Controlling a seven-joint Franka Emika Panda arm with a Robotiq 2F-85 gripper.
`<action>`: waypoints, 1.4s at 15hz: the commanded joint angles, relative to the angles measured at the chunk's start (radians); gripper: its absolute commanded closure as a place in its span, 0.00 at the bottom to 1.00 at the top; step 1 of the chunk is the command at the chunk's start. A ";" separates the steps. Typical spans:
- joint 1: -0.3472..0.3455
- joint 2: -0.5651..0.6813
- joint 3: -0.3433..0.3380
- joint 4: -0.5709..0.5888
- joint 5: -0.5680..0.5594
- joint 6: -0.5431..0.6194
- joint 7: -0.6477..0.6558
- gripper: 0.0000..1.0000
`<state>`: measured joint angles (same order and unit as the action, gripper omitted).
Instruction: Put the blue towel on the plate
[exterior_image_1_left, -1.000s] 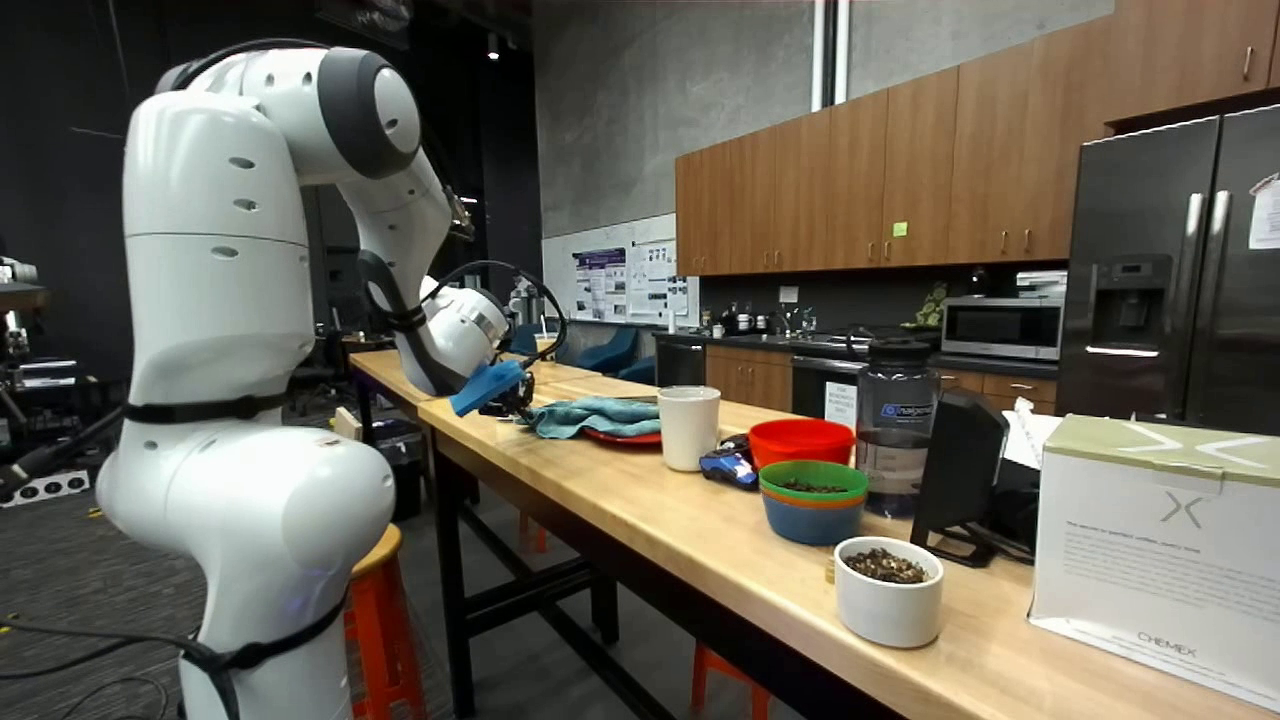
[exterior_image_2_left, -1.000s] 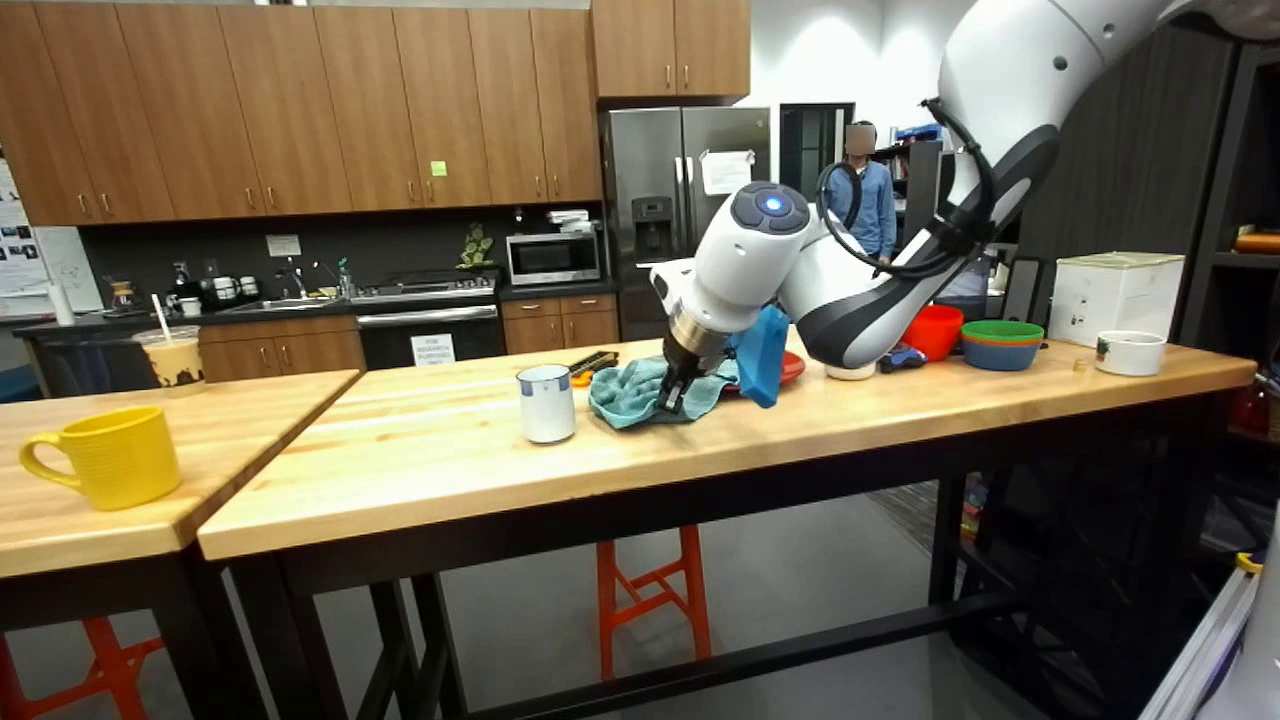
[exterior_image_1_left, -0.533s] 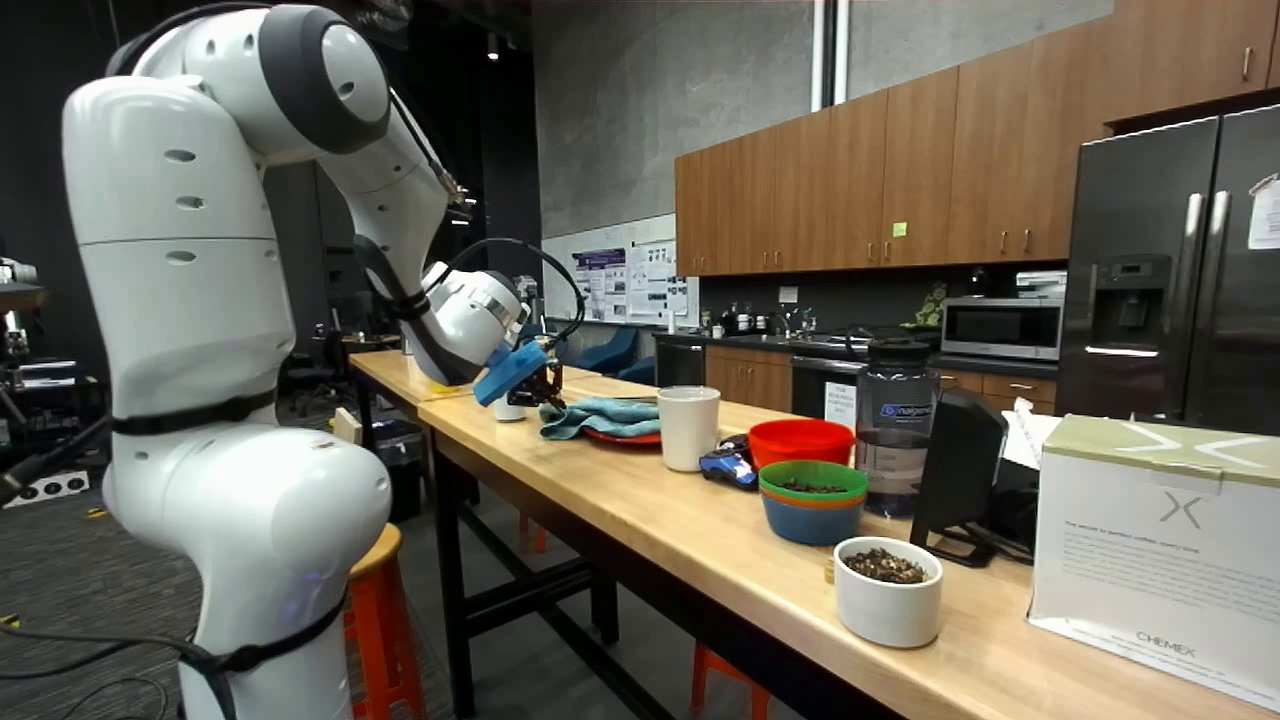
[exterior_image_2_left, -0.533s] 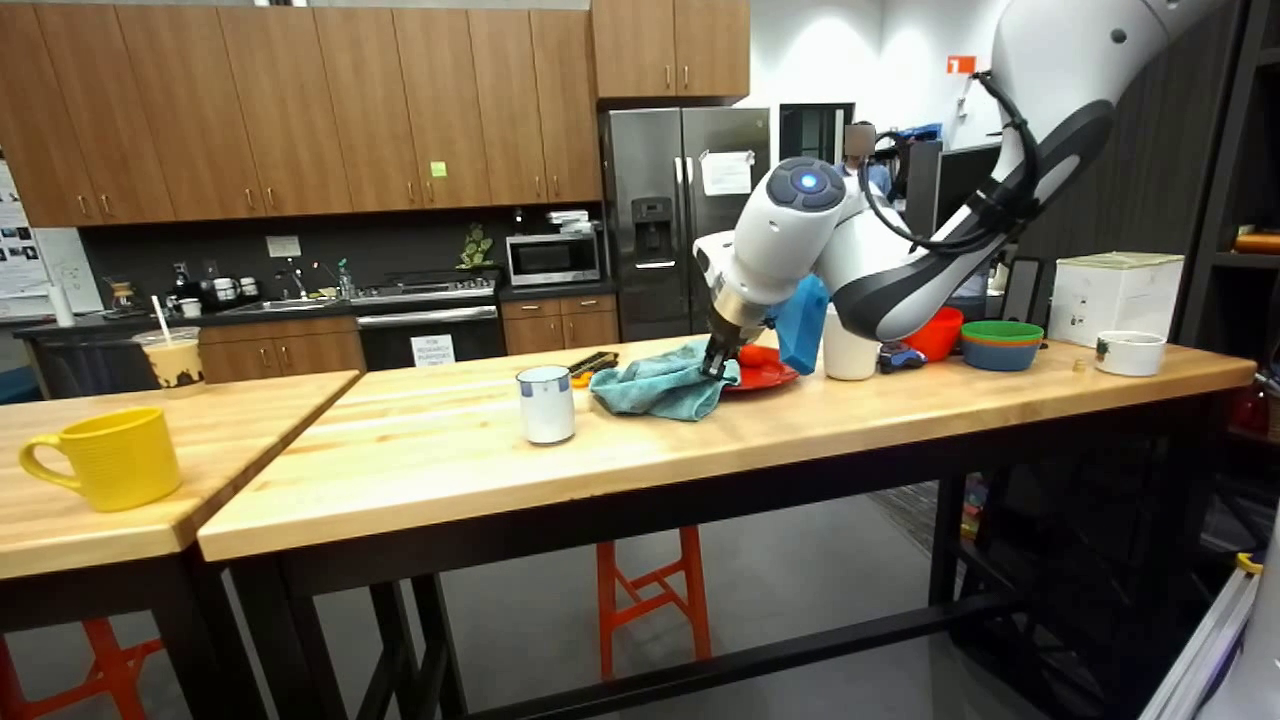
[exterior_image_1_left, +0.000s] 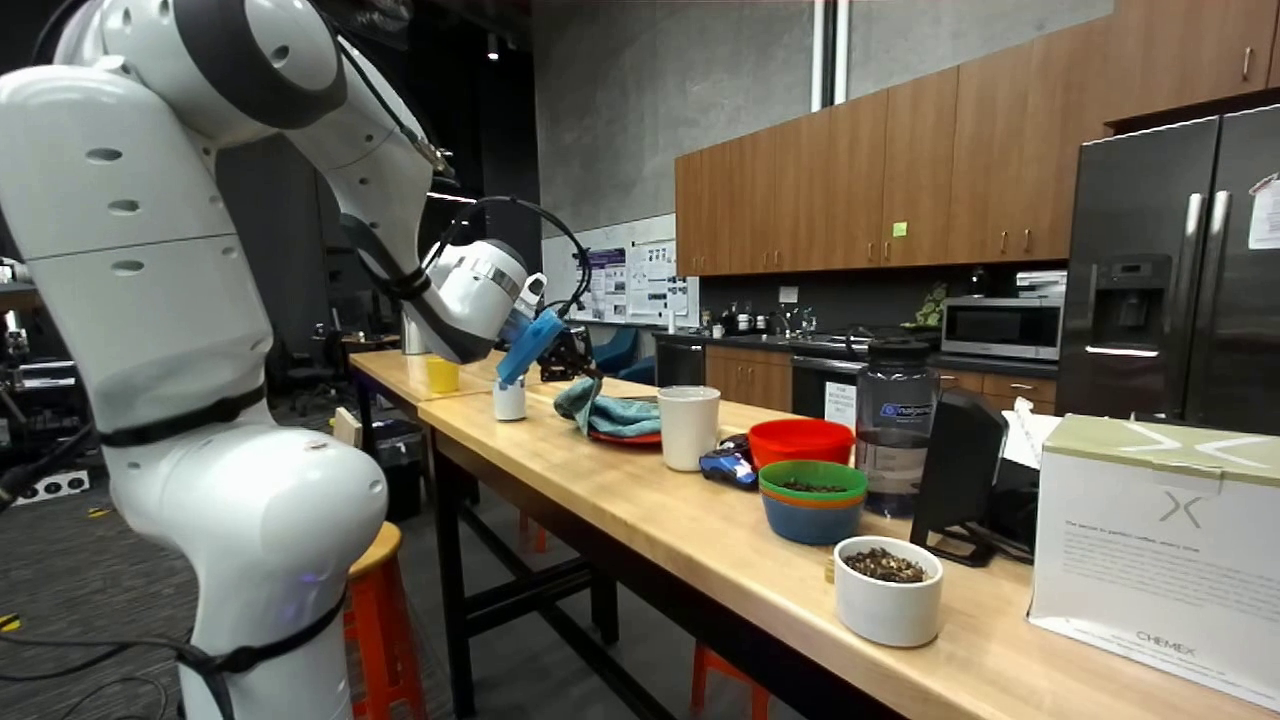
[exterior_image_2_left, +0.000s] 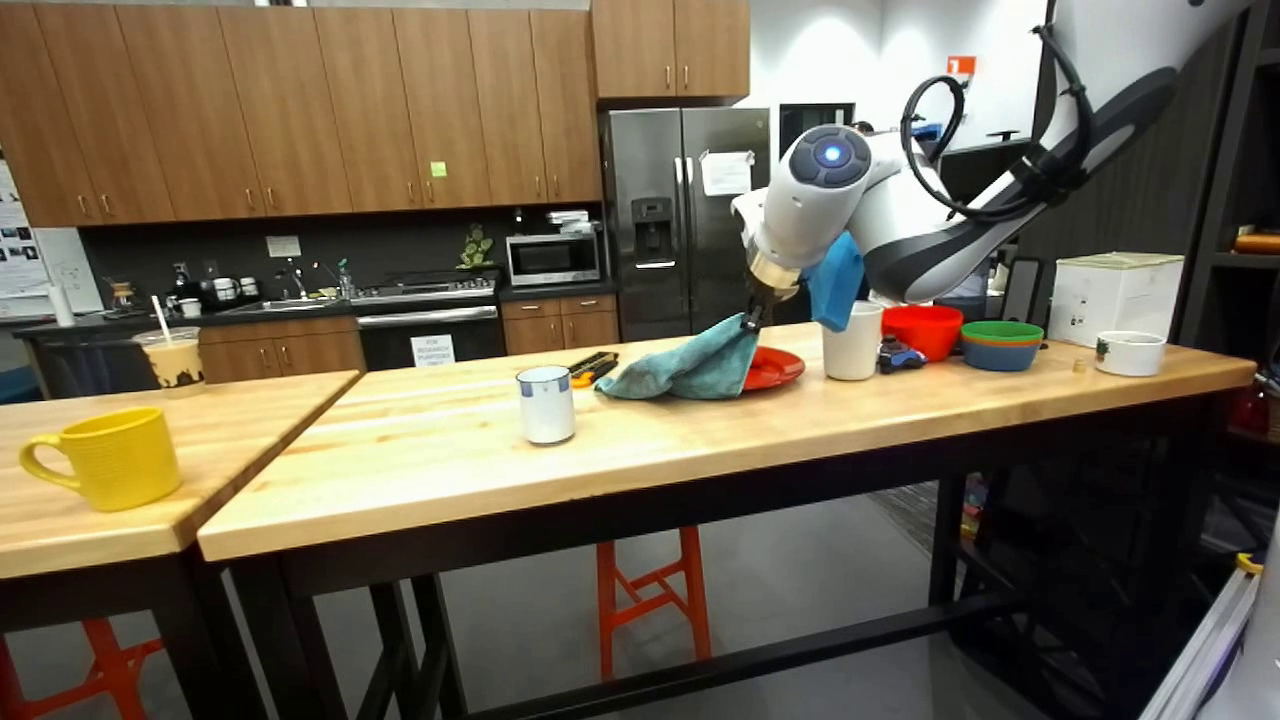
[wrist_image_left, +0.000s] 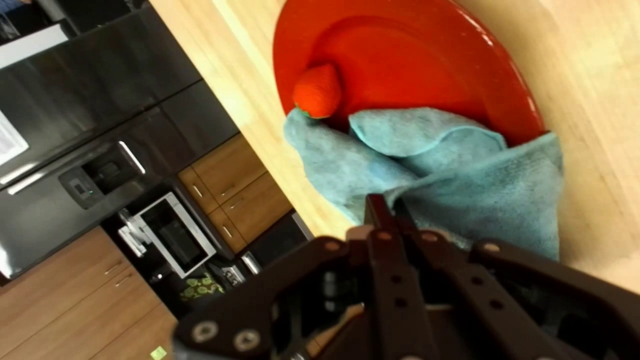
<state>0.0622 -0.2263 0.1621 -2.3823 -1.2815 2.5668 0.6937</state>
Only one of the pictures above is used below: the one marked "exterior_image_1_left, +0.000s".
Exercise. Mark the silver microwave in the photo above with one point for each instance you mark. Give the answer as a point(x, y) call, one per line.
point(1003, 331)

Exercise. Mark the small green cabinet sticker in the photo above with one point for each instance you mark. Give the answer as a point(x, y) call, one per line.
point(902, 231)

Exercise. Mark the white wall outlet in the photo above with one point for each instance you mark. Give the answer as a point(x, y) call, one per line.
point(790, 299)

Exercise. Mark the green bowl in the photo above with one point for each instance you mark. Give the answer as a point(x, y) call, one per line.
point(813, 481)

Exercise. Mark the brown cabinet above refrigerator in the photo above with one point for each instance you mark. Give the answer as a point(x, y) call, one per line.
point(1184, 55)

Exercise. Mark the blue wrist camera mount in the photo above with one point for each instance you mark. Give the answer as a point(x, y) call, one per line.
point(531, 345)

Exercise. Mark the stainless steel refrigerator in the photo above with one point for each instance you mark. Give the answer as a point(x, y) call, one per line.
point(1173, 267)

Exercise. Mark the wooden table black legs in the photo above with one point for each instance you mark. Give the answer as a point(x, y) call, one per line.
point(395, 364)
point(642, 514)

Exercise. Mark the small green plant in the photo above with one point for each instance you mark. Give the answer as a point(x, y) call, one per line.
point(931, 308)

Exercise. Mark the white paper on refrigerator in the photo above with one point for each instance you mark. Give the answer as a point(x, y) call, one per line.
point(1267, 215)

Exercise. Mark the black built-in oven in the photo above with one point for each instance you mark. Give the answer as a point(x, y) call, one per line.
point(808, 381)

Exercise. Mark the orange stool wooden seat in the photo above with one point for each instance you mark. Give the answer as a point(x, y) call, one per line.
point(380, 624)

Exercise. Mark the white wall poster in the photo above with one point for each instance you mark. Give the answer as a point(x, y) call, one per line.
point(632, 273)

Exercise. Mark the long brown upper cabinets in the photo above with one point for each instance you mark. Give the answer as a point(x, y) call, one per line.
point(854, 186)

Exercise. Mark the white bowl with dark contents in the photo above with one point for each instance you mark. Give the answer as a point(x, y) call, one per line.
point(885, 607)

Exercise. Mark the red bowl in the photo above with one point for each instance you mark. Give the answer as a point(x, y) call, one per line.
point(803, 442)
point(632, 442)

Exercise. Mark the blue and black object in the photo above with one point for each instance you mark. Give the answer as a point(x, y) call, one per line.
point(724, 466)

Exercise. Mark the tall white cup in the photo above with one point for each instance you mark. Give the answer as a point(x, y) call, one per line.
point(689, 426)

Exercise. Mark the blue bowl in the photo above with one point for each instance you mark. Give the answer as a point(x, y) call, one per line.
point(813, 523)

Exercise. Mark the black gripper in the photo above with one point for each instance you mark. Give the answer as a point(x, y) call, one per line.
point(571, 355)

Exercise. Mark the small white can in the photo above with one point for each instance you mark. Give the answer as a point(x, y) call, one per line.
point(508, 404)

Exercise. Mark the yellow mug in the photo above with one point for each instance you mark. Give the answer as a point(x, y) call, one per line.
point(441, 376)

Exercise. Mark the white box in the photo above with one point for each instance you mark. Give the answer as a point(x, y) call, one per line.
point(1161, 560)

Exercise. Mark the blue chair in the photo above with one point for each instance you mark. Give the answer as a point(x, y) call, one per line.
point(623, 355)

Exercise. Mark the brown wooden lower cabinet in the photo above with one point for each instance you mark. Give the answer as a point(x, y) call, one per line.
point(744, 376)
point(1024, 389)

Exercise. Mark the blue towel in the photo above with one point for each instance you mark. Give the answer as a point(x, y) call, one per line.
point(613, 412)

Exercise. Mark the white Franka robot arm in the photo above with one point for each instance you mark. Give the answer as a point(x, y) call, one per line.
point(133, 332)

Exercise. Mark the orange metal stool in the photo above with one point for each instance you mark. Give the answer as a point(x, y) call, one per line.
point(724, 693)

